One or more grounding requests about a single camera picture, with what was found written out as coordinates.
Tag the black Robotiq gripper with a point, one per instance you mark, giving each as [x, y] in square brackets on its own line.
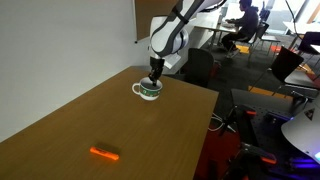
[156, 63]

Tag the white cup with green band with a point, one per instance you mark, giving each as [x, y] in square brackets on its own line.
[149, 93]

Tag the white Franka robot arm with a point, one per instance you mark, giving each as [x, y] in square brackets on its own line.
[166, 36]

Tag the black office chair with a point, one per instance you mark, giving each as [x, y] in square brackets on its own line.
[200, 68]

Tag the brown cork board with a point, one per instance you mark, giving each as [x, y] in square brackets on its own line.
[150, 10]

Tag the white office desk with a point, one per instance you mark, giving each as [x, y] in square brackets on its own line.
[213, 27]

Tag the orange marker pen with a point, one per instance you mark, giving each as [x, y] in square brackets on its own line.
[104, 153]

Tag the seated person in dark hoodie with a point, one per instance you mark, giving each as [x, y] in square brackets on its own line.
[248, 23]

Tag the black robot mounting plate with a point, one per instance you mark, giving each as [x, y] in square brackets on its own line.
[263, 100]

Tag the black chair with metal legs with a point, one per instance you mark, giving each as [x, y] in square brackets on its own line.
[261, 33]

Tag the black chair with angled back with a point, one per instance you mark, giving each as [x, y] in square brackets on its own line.
[286, 63]

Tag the gray table top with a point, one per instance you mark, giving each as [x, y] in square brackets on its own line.
[301, 79]

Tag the white table top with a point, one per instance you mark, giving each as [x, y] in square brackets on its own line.
[301, 27]

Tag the dark chair back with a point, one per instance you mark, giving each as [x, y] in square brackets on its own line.
[310, 41]

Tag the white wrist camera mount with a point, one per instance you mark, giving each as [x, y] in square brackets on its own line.
[172, 60]

